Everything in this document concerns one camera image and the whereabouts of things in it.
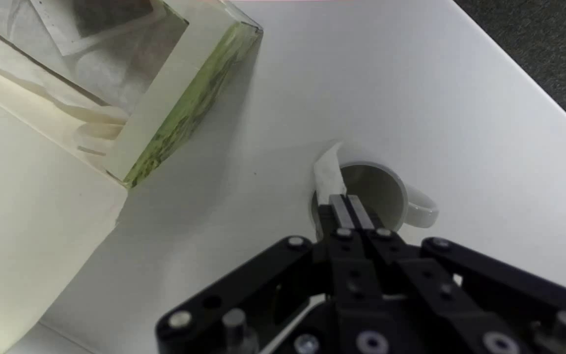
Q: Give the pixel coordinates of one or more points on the white tea cup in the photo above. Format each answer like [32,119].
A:
[387,201]

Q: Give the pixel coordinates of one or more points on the white tea bag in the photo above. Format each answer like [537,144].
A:
[327,174]

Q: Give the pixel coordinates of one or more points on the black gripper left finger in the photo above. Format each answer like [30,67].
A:
[258,299]

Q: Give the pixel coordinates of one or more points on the green tea bag box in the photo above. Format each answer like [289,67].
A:
[69,162]

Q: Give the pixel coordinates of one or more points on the tea bags inside box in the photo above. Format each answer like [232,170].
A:
[110,50]

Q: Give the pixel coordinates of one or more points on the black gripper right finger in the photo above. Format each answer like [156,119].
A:
[462,299]

